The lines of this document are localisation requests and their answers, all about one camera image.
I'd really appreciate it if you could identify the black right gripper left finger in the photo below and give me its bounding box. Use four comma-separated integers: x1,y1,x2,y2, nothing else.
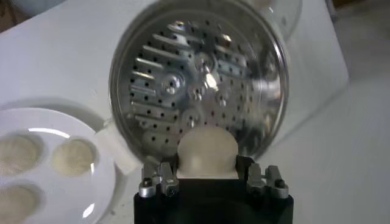
138,155,181,198

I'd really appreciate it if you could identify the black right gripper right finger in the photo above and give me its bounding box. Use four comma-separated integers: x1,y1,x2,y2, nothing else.
236,155,290,200

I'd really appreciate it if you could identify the white steamed baozi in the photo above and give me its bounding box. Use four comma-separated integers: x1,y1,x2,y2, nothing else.
176,126,239,180
0,135,42,177
0,184,41,224
51,139,96,177

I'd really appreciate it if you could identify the round glass pot lid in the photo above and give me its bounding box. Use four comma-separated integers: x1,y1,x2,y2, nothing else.
245,0,305,42

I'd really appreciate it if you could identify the stainless steel steamer basket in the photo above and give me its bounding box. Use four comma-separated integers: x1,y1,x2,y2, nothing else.
93,0,290,177

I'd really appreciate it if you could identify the round white plate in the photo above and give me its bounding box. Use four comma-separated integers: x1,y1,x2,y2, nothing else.
0,106,117,224

